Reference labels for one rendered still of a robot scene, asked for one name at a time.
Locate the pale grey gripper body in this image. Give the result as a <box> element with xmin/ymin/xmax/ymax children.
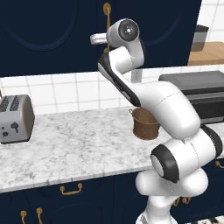
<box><xmin>89</xmin><ymin>32</ymin><xmax>109</xmax><ymax>46</ymax></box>

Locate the navy base cabinet door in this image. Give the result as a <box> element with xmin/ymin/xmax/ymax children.
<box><xmin>31</xmin><ymin>200</ymin><xmax>117</xmax><ymax>224</ymax></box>
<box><xmin>0</xmin><ymin>191</ymin><xmax>32</xmax><ymax>224</ymax></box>

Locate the navy base cabinet run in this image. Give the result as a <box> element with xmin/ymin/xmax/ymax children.
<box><xmin>112</xmin><ymin>158</ymin><xmax>224</xmax><ymax>224</ymax></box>

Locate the grey pot with dark rim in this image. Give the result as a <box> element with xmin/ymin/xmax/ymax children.
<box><xmin>190</xmin><ymin>24</ymin><xmax>210</xmax><ymax>53</ymax></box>

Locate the wooden shelf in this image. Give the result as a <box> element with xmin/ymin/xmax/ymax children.
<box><xmin>187</xmin><ymin>41</ymin><xmax>224</xmax><ymax>67</ymax></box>

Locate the silver two-slot toaster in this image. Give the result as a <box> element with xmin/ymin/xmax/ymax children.
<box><xmin>0</xmin><ymin>94</ymin><xmax>36</xmax><ymax>144</ymax></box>

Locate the dark grey toaster oven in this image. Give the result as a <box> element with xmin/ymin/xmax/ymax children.
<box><xmin>157</xmin><ymin>70</ymin><xmax>224</xmax><ymax>126</ymax></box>

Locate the navy drawer front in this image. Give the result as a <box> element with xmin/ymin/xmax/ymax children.
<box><xmin>31</xmin><ymin>176</ymin><xmax>117</xmax><ymax>207</ymax></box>

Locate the long gold cabinet handle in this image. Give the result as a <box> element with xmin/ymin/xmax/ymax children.
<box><xmin>102</xmin><ymin>2</ymin><xmax>113</xmax><ymax>55</ymax></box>

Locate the white wall outlet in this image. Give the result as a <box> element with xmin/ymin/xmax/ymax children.
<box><xmin>130</xmin><ymin>68</ymin><xmax>144</xmax><ymax>83</ymax></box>

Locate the navy wall cabinet door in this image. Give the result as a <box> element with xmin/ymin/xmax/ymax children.
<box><xmin>0</xmin><ymin>0</ymin><xmax>100</xmax><ymax>78</ymax></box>
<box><xmin>97</xmin><ymin>0</ymin><xmax>203</xmax><ymax>73</ymax></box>

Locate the gold drawer handle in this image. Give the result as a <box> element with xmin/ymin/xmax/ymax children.
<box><xmin>59</xmin><ymin>182</ymin><xmax>83</xmax><ymax>196</ymax></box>

